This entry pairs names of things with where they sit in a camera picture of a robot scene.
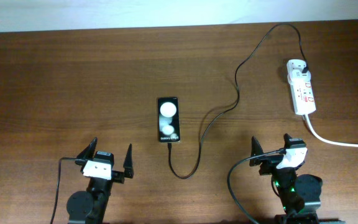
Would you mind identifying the black USB charger cable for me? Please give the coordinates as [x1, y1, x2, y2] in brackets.
[167, 23, 311, 180]

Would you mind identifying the white power strip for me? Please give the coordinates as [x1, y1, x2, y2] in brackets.
[287, 59, 316, 116]

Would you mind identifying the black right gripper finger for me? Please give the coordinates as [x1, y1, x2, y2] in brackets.
[249, 136, 264, 167]
[283, 133, 306, 152]

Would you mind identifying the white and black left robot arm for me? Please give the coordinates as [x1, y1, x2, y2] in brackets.
[67, 138, 134, 224]

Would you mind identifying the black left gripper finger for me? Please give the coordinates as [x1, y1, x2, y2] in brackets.
[123, 144, 134, 178]
[75, 137, 98, 165]

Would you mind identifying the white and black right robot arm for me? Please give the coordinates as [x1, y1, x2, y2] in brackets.
[250, 134, 343, 224]

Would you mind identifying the white power strip cord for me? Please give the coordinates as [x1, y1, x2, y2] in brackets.
[302, 113, 358, 151]

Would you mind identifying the white USB charger adapter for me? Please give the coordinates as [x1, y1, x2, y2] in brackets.
[289, 69, 311, 85]

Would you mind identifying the black Galaxy flip phone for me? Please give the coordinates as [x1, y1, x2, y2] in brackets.
[157, 96, 181, 143]

